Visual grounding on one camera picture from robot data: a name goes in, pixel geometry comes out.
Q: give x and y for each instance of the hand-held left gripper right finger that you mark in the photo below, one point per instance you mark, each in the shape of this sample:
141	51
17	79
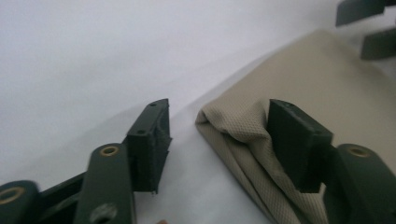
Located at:
295	143

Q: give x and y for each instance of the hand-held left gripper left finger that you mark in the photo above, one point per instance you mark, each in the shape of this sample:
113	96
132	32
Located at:
149	146

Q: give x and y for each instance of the beige pants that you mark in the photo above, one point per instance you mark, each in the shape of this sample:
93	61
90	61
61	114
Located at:
311	77

